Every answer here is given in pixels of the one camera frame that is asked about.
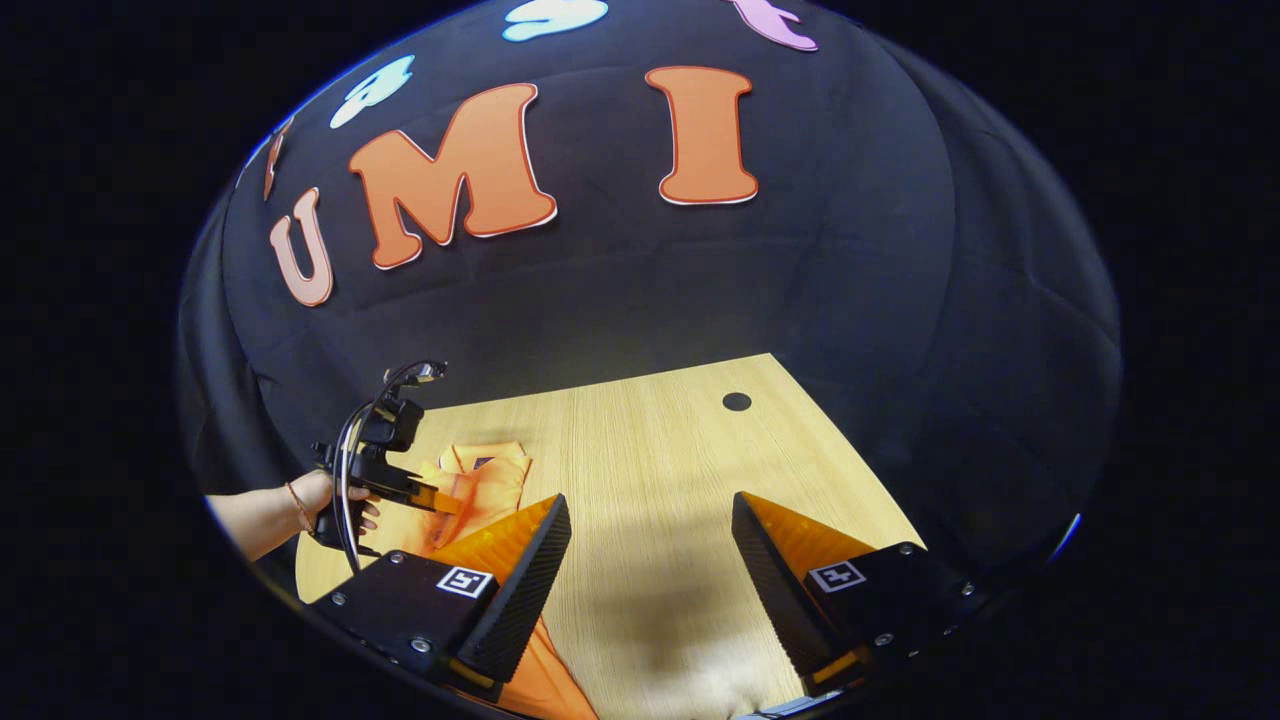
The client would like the orange T-shirt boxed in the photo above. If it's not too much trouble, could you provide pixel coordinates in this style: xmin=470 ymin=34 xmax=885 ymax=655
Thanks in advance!
xmin=385 ymin=440 xmax=601 ymax=720

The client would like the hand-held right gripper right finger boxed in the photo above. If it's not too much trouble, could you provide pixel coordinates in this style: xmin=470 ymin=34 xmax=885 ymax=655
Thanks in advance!
xmin=731 ymin=491 xmax=1011 ymax=699

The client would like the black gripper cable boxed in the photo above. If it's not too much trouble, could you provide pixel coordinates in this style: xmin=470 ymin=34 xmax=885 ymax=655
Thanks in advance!
xmin=335 ymin=360 xmax=448 ymax=573

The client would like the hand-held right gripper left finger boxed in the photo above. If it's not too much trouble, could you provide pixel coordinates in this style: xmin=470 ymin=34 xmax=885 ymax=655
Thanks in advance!
xmin=308 ymin=493 xmax=574 ymax=699

